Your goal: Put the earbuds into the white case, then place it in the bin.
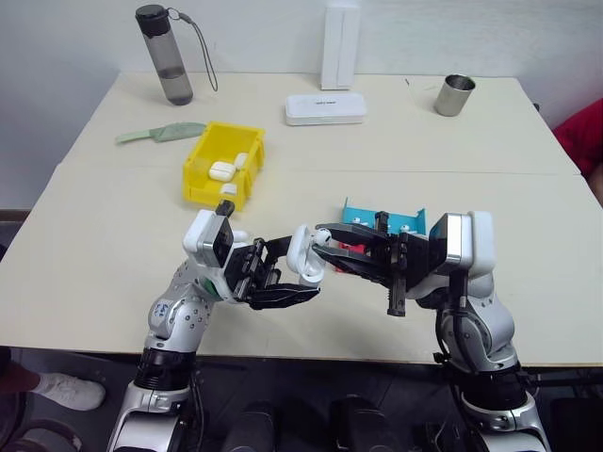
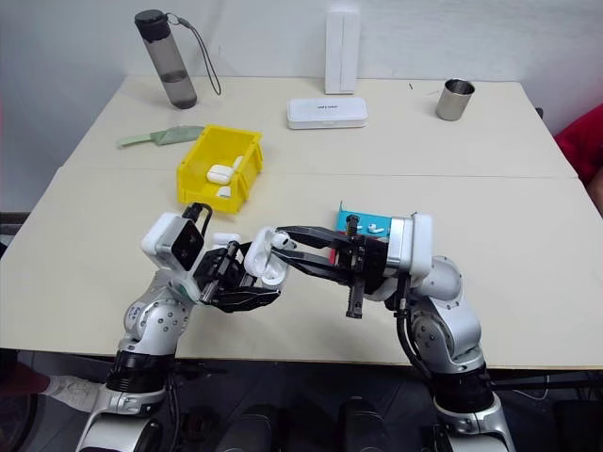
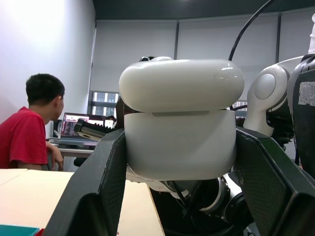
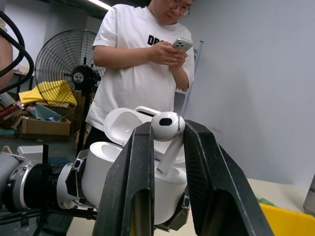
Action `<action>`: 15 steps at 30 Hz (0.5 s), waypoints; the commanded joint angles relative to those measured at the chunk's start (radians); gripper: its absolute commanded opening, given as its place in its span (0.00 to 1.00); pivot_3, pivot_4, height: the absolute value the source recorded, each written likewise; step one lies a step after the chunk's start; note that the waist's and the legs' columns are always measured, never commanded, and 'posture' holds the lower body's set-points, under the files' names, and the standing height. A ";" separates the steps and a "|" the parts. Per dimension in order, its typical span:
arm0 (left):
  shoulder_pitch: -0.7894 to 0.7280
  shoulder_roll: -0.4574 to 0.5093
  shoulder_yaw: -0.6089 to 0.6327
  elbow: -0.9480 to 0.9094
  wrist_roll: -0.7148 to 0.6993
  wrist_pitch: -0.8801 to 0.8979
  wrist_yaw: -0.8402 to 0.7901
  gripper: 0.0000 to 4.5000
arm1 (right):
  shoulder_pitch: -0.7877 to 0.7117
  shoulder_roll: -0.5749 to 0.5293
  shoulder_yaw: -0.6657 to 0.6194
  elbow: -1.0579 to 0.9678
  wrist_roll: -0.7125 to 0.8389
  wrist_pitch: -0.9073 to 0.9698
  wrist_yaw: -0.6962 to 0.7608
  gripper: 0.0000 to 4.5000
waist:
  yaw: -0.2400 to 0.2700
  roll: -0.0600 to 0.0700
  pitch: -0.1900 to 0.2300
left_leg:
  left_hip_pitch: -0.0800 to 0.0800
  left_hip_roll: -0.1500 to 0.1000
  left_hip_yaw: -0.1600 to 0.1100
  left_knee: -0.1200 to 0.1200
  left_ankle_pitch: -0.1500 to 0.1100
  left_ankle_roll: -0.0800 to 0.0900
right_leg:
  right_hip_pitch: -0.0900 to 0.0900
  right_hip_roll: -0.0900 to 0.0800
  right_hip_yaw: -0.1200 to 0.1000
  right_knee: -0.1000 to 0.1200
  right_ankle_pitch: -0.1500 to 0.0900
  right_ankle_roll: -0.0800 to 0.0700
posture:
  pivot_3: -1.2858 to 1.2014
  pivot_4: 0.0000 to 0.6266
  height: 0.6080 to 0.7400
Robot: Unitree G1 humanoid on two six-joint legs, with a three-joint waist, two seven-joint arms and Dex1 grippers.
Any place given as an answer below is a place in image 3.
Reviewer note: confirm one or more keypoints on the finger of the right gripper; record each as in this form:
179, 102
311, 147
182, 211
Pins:
120, 115

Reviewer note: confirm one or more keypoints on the person in red shirt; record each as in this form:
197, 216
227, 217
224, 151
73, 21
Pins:
24, 137

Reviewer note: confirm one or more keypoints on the grey office desk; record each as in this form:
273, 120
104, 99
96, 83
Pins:
73, 152

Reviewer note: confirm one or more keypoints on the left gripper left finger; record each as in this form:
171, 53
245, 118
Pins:
98, 177

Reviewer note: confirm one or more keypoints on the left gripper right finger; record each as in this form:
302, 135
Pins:
270, 182

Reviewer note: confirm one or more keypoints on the dark robot torso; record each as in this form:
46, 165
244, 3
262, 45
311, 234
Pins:
305, 135

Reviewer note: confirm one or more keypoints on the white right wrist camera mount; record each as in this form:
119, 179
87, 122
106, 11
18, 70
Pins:
161, 58

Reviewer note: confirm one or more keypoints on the teal plastic bin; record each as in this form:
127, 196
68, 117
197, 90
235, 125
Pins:
17, 231

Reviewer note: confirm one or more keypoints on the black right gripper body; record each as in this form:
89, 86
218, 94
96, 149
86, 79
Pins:
89, 127

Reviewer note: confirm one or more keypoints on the window with city view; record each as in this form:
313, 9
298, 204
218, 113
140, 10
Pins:
103, 103

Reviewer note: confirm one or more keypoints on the white earbud charging case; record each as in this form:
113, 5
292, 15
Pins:
177, 147

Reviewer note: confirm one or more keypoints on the open laptop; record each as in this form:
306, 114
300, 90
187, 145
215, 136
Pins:
71, 125

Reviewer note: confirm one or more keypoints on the white roller blind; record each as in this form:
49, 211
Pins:
135, 54
295, 34
216, 41

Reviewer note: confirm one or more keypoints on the small red object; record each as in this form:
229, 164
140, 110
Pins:
41, 232

